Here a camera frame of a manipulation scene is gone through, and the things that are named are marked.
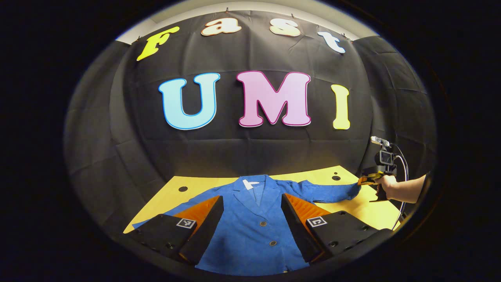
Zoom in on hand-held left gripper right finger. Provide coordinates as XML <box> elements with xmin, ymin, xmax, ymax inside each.
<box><xmin>280</xmin><ymin>192</ymin><xmax>393</xmax><ymax>264</ymax></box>

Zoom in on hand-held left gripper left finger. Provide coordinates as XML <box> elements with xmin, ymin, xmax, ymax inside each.
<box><xmin>129</xmin><ymin>195</ymin><xmax>225</xmax><ymax>266</ymax></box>

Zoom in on blue button jacket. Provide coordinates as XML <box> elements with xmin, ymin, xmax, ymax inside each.
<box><xmin>132</xmin><ymin>174</ymin><xmax>361</xmax><ymax>277</ymax></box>

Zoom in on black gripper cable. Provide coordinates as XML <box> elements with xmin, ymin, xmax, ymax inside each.
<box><xmin>391</xmin><ymin>143</ymin><xmax>410</xmax><ymax>230</ymax></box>

